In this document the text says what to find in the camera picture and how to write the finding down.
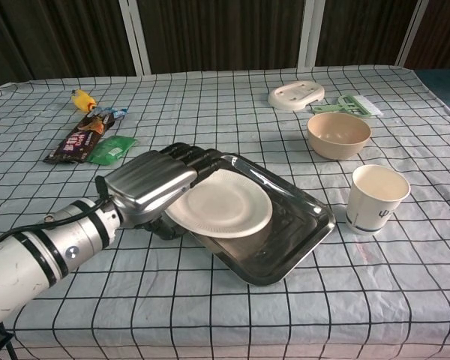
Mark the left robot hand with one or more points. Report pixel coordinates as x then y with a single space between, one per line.
146 183

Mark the white paper plate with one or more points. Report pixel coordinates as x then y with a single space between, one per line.
225 204

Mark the beige plastic bowl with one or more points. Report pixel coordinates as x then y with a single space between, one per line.
339 137

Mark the white paper cup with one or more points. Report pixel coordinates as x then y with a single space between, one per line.
375 202

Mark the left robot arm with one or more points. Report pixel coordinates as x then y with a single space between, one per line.
41 255

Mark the stainless steel tray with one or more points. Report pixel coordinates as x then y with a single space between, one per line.
285 243

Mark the green snack packet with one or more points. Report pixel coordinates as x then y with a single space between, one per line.
110 150

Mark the brown snack packet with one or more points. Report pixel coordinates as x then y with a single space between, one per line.
78 140

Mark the blue white candy wrapper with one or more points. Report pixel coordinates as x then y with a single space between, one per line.
110 111

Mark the yellow snack packet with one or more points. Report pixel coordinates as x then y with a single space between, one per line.
83 100

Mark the checked light blue tablecloth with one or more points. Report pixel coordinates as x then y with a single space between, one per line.
210 318

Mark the white oval soap dish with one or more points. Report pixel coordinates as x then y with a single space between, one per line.
294 95

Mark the green scrubbing brush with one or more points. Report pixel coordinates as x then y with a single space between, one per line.
354 107

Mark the white partition post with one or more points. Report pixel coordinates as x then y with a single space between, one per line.
135 37
412 33
310 33

